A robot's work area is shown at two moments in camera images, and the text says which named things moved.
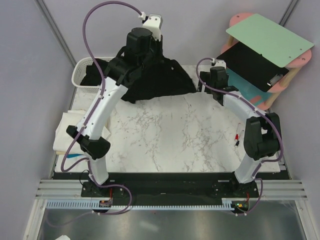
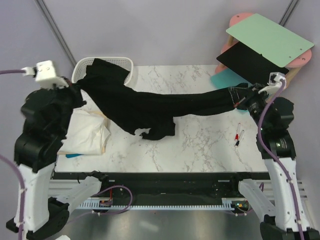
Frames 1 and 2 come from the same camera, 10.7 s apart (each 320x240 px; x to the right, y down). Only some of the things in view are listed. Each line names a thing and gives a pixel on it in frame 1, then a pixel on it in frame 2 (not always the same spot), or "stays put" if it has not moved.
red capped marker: (237, 135) stays put
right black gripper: (205, 77) to (254, 93)
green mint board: (278, 44) stays put
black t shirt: (165, 78) to (150, 114)
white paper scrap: (63, 237) stays put
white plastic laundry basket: (79, 72) stays put
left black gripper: (158, 44) to (73, 89)
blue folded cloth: (72, 155) stays put
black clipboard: (253, 66) stays put
